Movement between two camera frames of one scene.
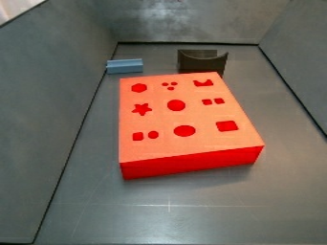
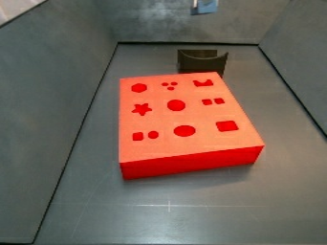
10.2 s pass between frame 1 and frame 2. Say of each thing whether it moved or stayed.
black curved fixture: stayed
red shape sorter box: stayed
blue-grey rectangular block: moved
